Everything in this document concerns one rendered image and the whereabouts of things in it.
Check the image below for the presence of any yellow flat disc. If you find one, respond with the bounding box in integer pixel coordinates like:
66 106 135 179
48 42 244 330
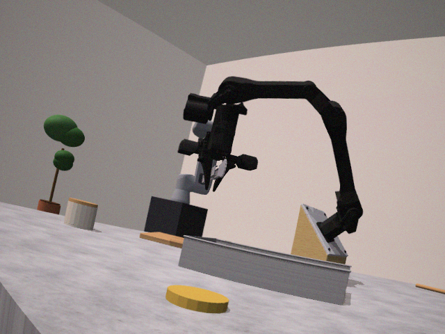
165 285 229 313

